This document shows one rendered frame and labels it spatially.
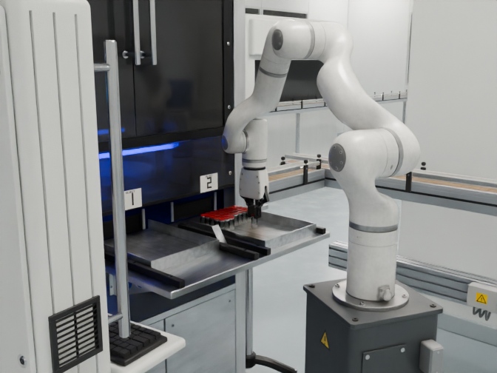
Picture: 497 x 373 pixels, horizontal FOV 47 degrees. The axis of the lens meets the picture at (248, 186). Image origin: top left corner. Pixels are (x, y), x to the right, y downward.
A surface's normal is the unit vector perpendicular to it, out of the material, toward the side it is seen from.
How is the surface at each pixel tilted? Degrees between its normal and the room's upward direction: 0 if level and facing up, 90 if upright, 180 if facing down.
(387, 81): 90
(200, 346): 90
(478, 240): 90
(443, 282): 90
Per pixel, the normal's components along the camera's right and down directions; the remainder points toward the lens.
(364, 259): -0.42, 0.19
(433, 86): -0.67, 0.16
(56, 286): 0.84, 0.11
